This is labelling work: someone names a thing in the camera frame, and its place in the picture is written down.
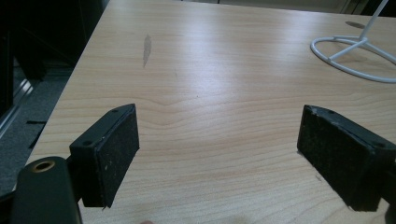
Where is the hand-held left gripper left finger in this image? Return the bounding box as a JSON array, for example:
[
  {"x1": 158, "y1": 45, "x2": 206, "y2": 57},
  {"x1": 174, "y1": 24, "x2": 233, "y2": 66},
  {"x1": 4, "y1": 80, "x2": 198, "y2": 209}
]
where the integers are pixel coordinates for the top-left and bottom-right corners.
[{"x1": 68, "y1": 103, "x2": 140, "y2": 209}]

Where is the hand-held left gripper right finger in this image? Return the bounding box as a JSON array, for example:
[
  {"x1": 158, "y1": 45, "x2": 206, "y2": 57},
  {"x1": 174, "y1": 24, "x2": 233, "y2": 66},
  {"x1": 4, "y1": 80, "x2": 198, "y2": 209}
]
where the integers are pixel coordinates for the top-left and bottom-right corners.
[{"x1": 296, "y1": 104, "x2": 396, "y2": 213}]

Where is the dark cabinet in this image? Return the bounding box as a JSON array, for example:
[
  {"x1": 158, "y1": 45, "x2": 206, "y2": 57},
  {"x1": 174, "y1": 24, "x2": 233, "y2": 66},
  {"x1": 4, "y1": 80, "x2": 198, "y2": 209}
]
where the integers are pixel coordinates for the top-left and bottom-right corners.
[{"x1": 0, "y1": 0, "x2": 110, "y2": 117}]

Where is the metal floor rail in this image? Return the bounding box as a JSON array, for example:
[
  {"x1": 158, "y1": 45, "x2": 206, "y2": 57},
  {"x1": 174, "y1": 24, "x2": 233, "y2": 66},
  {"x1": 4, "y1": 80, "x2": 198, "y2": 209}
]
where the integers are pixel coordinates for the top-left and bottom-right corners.
[{"x1": 0, "y1": 77, "x2": 35, "y2": 138}]

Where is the white wire stand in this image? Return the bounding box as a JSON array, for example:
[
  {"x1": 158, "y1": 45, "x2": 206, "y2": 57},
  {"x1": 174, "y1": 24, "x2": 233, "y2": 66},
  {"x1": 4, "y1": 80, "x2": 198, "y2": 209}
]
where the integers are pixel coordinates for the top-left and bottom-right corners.
[{"x1": 310, "y1": 0, "x2": 396, "y2": 84}]

